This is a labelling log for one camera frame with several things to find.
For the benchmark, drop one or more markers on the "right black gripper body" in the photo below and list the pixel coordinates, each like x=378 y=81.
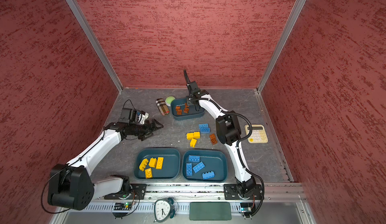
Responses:
x=190 y=100

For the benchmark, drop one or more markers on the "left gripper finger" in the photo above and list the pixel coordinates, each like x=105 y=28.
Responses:
x=154 y=124
x=146 y=133

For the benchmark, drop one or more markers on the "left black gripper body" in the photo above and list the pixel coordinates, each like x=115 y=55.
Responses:
x=139 y=129

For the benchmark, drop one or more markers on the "yellow brick tall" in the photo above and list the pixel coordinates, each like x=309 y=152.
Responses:
x=159 y=163

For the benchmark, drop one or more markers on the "yellow brick bottom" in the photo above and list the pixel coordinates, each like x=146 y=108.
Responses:
x=193 y=143

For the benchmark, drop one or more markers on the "blue brick thin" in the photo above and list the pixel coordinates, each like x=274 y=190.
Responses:
x=194 y=158

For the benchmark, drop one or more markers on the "blue brick long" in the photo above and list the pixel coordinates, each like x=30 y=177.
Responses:
x=189 y=169

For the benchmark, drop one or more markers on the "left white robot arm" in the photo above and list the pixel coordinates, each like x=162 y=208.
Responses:
x=70 y=185

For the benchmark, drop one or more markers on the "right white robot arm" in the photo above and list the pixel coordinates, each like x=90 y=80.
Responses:
x=229 y=133

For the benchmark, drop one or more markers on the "back teal bin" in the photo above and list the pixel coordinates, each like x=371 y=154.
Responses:
x=195 y=111

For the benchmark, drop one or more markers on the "teal bin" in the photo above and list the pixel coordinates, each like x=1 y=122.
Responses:
x=171 y=163
x=195 y=111
x=213 y=160

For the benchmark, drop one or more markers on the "green round ball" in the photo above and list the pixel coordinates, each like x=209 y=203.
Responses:
x=169 y=100

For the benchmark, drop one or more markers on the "front left teal bin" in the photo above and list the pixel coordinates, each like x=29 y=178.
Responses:
x=171 y=163

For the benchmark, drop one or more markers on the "left controller board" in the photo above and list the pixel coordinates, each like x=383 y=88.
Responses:
x=122 y=207

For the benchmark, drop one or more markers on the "controller board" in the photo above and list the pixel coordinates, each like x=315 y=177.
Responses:
x=122 y=207
x=246 y=207

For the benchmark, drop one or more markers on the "front right teal bin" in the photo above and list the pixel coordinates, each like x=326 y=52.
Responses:
x=213 y=160

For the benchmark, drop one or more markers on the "white analog clock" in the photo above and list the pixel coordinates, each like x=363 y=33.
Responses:
x=164 y=209

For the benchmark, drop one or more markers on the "beige calculator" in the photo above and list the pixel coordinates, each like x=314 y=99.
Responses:
x=258 y=134

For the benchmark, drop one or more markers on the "dark green pad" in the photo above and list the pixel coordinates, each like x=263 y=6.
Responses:
x=210 y=211

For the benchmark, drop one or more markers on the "right controller board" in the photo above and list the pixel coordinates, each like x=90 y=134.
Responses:
x=246 y=207

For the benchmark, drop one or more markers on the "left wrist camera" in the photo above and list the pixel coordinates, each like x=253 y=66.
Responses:
x=133 y=116

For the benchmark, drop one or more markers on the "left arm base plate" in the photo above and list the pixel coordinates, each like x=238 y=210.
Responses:
x=137 y=191

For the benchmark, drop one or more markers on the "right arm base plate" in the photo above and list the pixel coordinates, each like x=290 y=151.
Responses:
x=235 y=191

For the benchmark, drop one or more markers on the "aluminium front rail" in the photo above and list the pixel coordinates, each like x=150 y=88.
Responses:
x=195 y=191

